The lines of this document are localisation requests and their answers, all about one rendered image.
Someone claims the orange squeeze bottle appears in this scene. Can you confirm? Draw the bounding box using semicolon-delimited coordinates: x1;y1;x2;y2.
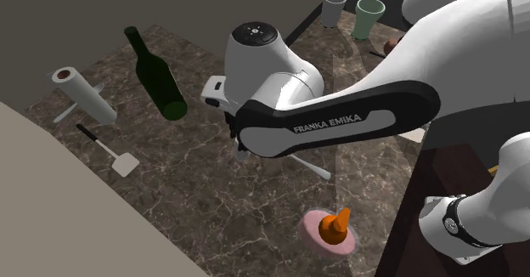
318;206;352;246

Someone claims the white paper towel roll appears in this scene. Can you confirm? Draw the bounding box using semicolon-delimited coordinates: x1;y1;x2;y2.
51;66;118;126

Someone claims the pink round plate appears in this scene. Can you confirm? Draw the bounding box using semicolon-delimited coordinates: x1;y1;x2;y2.
297;209;357;257

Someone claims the grey cup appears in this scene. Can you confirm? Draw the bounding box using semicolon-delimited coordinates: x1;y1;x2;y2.
321;0;348;29

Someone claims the grey paper roll holder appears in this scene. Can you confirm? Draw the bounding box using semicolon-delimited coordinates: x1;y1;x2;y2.
53;82;106;124

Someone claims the brown round thing black handle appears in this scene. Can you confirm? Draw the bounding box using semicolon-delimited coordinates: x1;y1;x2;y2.
369;37;403;59

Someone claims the dark brown robot stand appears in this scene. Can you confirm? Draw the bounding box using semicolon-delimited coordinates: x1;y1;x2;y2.
374;142;530;277

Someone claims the white spatula black handle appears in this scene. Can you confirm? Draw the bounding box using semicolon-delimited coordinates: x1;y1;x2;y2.
76;122;141;178

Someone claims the pale green cup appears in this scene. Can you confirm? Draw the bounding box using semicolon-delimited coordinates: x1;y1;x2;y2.
351;0;386;42

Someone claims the white spoon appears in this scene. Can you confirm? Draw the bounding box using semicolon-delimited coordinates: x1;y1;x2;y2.
234;138;333;181

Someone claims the dark green glass bottle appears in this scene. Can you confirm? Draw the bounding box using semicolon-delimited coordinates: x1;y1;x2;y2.
123;25;189;122

